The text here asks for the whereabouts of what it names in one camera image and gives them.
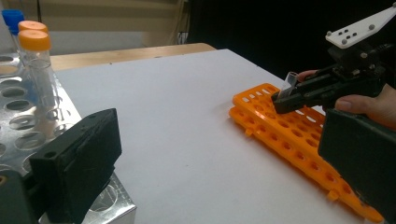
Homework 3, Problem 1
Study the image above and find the clear test tube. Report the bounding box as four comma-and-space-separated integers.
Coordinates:
277, 71, 300, 101

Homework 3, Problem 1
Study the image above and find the wooden table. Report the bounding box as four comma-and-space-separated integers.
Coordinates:
49, 42, 218, 72

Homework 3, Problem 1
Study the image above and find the black curtain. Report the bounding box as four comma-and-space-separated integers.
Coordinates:
186, 0, 396, 82

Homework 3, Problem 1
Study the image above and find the blue-capped test tube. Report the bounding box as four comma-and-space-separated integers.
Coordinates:
1, 8, 26, 54

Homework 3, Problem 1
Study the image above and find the orange-capped test tube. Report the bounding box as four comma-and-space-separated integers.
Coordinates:
18, 20, 50, 35
17, 29, 68, 125

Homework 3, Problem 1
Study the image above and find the white board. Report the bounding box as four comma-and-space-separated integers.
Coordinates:
55, 49, 390, 224

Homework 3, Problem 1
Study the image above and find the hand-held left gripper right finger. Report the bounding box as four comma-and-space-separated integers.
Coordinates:
317, 108, 396, 224

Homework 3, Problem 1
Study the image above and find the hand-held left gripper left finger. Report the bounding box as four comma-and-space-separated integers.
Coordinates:
29, 107, 123, 224

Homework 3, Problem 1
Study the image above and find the orange plastic test tube rack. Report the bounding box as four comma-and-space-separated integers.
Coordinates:
228, 82, 386, 224

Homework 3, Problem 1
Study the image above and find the metal test tube rack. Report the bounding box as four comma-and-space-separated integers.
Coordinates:
0, 50, 138, 224

